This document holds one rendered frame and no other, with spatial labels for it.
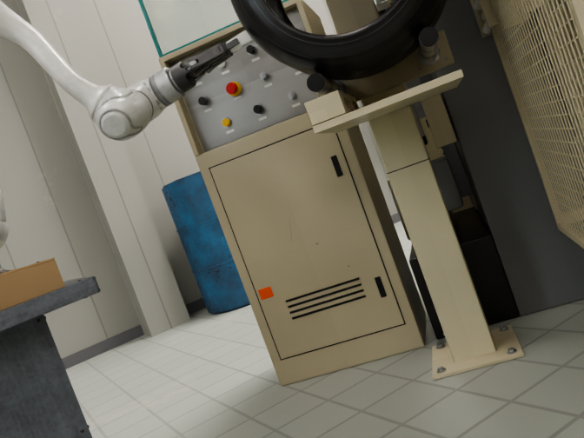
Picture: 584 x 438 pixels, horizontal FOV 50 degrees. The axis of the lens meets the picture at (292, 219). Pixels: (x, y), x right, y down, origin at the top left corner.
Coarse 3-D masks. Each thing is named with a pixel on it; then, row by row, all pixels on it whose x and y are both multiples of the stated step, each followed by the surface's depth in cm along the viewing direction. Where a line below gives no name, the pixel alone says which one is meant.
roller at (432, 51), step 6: (426, 30) 142; (432, 30) 141; (420, 36) 142; (426, 36) 142; (432, 36) 142; (438, 36) 142; (420, 42) 143; (426, 42) 142; (432, 42) 142; (420, 48) 156; (426, 48) 145; (432, 48) 146; (426, 54) 157; (432, 54) 159; (426, 60) 172; (432, 60) 173
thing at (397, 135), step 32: (352, 0) 180; (384, 96) 182; (384, 128) 183; (416, 128) 181; (384, 160) 184; (416, 160) 182; (416, 192) 184; (416, 224) 185; (448, 224) 183; (448, 256) 184; (448, 288) 186; (448, 320) 187; (480, 320) 185; (480, 352) 186
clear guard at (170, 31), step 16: (144, 0) 222; (160, 0) 220; (176, 0) 219; (192, 0) 218; (208, 0) 217; (224, 0) 215; (288, 0) 210; (144, 16) 222; (160, 16) 221; (176, 16) 220; (192, 16) 219; (208, 16) 217; (224, 16) 216; (160, 32) 222; (176, 32) 221; (192, 32) 219; (208, 32) 218; (160, 48) 223; (176, 48) 221
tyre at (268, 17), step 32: (256, 0) 148; (416, 0) 141; (256, 32) 151; (288, 32) 147; (352, 32) 144; (384, 32) 143; (416, 32) 145; (288, 64) 154; (320, 64) 149; (352, 64) 148; (384, 64) 154
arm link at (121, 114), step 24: (0, 24) 160; (24, 24) 162; (24, 48) 162; (48, 48) 158; (48, 72) 157; (72, 72) 154; (72, 96) 154; (96, 96) 151; (120, 96) 151; (144, 96) 160; (96, 120) 150; (120, 120) 148; (144, 120) 155
